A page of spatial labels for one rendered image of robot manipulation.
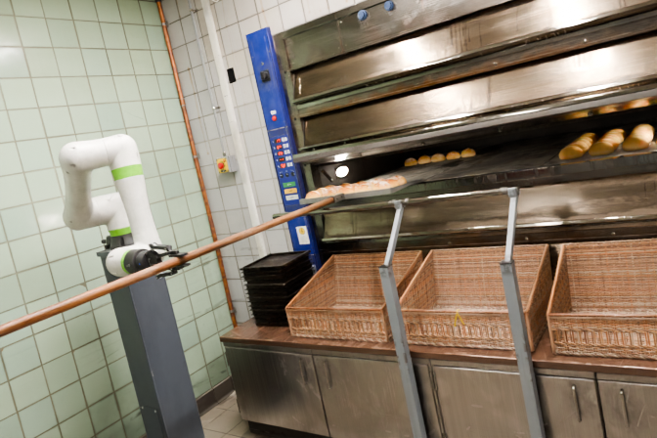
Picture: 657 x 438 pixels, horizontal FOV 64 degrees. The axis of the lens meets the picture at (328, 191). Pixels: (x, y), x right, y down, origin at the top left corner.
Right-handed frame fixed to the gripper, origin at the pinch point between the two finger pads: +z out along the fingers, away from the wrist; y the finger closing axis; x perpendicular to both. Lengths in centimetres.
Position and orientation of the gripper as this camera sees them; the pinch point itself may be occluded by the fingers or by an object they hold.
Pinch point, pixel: (179, 259)
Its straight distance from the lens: 186.5
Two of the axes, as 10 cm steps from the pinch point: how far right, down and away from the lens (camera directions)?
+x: -5.6, 2.0, -8.0
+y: 2.0, 9.7, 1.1
